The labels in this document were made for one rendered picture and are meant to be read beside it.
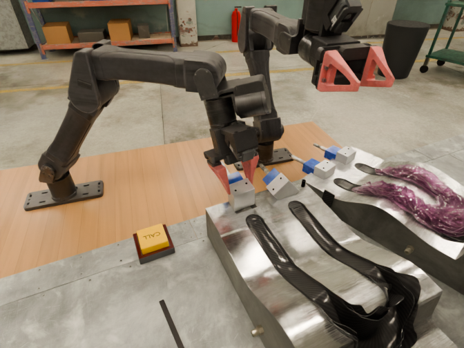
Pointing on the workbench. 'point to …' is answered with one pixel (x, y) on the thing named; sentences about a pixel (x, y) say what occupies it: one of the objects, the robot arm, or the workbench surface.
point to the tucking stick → (171, 324)
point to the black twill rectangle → (328, 198)
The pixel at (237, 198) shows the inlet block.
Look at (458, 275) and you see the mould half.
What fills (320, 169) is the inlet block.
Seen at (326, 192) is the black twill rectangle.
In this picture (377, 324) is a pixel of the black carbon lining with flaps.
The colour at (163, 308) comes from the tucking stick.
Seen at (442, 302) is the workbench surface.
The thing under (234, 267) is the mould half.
